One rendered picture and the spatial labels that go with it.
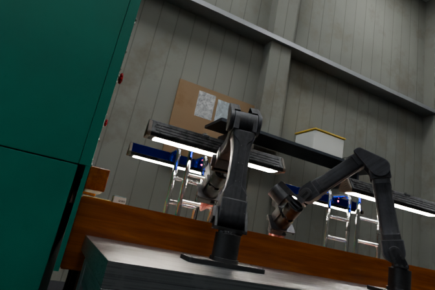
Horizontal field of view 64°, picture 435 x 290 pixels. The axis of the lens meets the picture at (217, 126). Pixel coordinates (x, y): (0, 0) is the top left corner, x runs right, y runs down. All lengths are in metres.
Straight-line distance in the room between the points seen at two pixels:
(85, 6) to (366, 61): 4.97
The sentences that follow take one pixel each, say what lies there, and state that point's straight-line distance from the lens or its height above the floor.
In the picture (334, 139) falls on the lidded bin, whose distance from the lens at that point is 4.08.
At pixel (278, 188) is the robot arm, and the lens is 1.28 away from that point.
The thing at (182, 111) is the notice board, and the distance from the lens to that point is 3.75.
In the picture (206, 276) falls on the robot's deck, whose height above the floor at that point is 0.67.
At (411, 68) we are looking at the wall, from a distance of 6.48.
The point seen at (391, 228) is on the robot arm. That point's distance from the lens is 1.25.
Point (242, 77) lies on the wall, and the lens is 4.23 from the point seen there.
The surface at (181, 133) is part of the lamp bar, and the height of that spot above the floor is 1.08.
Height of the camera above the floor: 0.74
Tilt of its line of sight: 17 degrees up
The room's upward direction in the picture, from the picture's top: 12 degrees clockwise
